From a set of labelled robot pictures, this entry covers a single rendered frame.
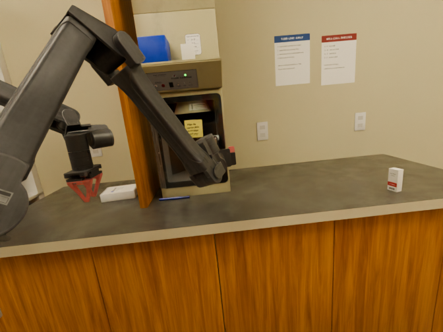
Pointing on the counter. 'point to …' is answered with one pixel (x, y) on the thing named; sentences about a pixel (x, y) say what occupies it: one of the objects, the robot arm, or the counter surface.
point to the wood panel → (139, 159)
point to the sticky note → (194, 128)
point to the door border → (159, 157)
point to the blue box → (154, 48)
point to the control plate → (157, 78)
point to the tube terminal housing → (171, 22)
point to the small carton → (188, 51)
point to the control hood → (209, 76)
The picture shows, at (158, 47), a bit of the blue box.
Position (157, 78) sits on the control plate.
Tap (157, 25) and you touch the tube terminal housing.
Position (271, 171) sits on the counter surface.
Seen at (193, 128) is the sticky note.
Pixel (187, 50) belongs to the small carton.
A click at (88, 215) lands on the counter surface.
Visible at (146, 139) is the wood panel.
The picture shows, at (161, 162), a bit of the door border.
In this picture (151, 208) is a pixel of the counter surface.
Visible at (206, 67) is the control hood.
